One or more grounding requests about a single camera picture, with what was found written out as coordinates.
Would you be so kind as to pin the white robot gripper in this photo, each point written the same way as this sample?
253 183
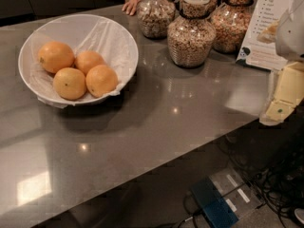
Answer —
292 37

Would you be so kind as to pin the orange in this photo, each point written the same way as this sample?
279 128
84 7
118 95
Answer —
100 80
70 83
86 60
55 55

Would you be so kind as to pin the white plastic bowl liner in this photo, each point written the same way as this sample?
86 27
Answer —
107 45

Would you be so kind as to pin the white bowl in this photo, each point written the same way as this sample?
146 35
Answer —
79 29

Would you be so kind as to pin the right glass cereal jar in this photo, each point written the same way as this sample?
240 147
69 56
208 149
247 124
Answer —
231 21

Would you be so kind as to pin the glass cereal jar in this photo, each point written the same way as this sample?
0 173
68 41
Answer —
231 21
191 36
154 17

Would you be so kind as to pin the white allergens information sign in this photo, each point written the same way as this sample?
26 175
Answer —
258 47

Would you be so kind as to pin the middle glass cereal jar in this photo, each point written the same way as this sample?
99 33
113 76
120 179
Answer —
191 36

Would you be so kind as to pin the blue box on floor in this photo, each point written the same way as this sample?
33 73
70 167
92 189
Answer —
213 205

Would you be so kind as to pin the left glass cereal jar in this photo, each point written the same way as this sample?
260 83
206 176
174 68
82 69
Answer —
154 17

